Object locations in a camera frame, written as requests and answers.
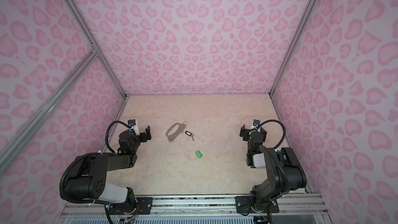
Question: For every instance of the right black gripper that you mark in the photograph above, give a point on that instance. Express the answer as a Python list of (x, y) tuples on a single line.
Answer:
[(252, 134)]

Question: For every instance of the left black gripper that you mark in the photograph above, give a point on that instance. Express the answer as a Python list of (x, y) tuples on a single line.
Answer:
[(144, 134)]

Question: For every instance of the metal key holder plate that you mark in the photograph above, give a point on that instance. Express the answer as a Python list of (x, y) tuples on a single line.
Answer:
[(175, 130)]

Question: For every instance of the key with black tag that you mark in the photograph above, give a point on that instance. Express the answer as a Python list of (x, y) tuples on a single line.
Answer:
[(190, 134)]

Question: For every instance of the key with green tag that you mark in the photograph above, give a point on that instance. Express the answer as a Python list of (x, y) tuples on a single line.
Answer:
[(198, 154)]

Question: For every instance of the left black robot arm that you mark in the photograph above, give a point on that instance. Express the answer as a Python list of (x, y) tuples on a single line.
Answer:
[(84, 180)]

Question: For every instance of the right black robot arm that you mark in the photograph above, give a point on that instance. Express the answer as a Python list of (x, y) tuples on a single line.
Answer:
[(284, 173)]

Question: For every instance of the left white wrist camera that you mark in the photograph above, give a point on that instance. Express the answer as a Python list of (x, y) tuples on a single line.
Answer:
[(133, 123)]

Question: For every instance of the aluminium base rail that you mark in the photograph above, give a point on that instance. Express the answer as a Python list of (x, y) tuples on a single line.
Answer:
[(203, 209)]

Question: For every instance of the aluminium frame strut diagonal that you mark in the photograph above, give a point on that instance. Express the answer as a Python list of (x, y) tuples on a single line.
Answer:
[(19, 142)]

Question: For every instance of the right corner aluminium post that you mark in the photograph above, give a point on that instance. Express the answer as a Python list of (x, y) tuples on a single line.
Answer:
[(303, 21)]

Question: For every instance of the corner aluminium post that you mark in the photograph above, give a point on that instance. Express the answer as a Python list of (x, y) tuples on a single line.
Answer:
[(83, 25), (303, 21)]

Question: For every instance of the left corner aluminium post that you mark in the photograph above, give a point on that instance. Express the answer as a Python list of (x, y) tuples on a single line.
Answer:
[(83, 25)]

